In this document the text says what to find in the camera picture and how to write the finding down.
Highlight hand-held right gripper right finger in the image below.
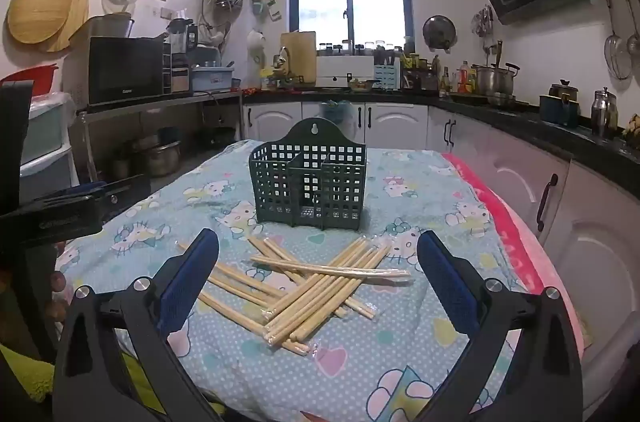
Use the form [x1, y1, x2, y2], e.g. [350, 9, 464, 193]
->
[410, 229, 585, 422]

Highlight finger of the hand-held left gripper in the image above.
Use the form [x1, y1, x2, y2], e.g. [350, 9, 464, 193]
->
[75, 175, 152, 215]

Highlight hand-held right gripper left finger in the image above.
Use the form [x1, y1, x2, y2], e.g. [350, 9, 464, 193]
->
[52, 227, 228, 422]

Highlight pile of chopsticks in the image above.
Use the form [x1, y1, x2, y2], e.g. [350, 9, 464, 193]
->
[175, 236, 412, 357]

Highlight green plastic utensil holder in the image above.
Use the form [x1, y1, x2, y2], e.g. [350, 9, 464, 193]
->
[248, 118, 367, 231]

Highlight person's left forearm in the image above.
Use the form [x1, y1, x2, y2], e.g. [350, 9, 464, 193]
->
[0, 342, 151, 408]

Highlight hanging kitchen utensils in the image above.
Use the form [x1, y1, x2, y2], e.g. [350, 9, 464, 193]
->
[472, 4, 496, 39]

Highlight person's left hand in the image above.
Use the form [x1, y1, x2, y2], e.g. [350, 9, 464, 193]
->
[47, 269, 71, 325]

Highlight lidded steel pot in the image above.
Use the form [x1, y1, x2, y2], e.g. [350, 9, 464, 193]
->
[144, 141, 182, 177]

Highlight white plastic drawer cabinet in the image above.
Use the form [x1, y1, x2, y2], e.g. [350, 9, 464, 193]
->
[19, 92, 82, 203]

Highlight pink blanket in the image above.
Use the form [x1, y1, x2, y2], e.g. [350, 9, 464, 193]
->
[442, 152, 586, 353]

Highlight cat print blanket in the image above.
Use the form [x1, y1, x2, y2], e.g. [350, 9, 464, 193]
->
[55, 139, 531, 422]

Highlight metal shelf rack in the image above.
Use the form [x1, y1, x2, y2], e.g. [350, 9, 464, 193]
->
[75, 89, 244, 185]

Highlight black microwave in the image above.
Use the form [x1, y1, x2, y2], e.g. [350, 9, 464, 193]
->
[88, 36, 166, 106]

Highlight small drawer organizer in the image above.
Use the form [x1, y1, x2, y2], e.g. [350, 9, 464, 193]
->
[162, 42, 194, 96]

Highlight red plastic basin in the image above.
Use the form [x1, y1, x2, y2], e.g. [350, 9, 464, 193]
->
[0, 62, 61, 99]

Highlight blue dish rack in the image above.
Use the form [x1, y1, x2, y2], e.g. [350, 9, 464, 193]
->
[192, 61, 234, 92]

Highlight dull steel pot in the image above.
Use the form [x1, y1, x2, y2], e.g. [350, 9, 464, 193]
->
[86, 13, 135, 40]

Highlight white kitchen cabinets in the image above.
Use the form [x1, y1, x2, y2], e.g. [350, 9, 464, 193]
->
[242, 101, 640, 383]

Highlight black blender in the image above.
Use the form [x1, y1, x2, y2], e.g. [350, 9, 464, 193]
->
[167, 18, 199, 54]

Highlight round wooden board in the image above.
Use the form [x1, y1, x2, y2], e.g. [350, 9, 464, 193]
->
[60, 0, 91, 50]

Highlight white hanging object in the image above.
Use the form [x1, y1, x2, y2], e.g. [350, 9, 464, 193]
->
[247, 29, 267, 64]

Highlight cluster of condiment bottles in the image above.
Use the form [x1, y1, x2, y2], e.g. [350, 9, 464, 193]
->
[439, 60, 477, 97]

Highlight dark teal canister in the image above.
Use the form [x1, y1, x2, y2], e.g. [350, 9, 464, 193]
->
[538, 95, 581, 128]

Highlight steel faucet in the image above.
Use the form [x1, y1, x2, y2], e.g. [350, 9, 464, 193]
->
[272, 46, 294, 79]

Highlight teal hanging basket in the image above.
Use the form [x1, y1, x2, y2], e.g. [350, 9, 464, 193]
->
[319, 100, 351, 123]

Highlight steel stock pot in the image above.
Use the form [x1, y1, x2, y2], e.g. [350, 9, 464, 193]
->
[473, 62, 521, 96]

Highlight blue slotted knife block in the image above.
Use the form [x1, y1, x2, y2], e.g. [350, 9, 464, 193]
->
[373, 51, 401, 91]

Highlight wooden cutting board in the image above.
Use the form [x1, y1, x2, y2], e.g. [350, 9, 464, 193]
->
[279, 31, 318, 84]

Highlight dark lidded pot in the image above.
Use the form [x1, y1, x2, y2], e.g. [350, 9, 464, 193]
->
[548, 78, 580, 100]

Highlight steel canister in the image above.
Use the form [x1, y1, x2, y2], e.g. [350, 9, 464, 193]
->
[591, 87, 619, 139]

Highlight white countertop box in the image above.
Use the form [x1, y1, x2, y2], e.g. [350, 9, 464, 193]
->
[316, 55, 376, 90]

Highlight row of spice jars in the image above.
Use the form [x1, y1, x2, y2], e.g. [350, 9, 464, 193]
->
[318, 39, 404, 56]

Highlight steel pot lid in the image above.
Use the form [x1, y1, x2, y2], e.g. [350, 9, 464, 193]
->
[422, 15, 457, 52]

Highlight hanging steel ladles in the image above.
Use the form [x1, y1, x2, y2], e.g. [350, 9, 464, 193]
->
[625, 0, 640, 59]

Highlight wire mesh strainer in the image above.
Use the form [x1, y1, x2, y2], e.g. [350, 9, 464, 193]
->
[601, 0, 634, 81]

